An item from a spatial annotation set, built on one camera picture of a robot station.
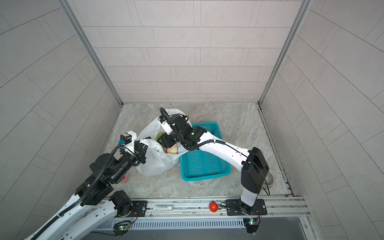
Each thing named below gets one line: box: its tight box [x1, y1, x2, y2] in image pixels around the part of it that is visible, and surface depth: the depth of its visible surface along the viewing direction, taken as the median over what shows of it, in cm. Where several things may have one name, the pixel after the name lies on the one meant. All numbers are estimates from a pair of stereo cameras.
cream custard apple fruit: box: [167, 143, 178, 154], surface depth 81 cm
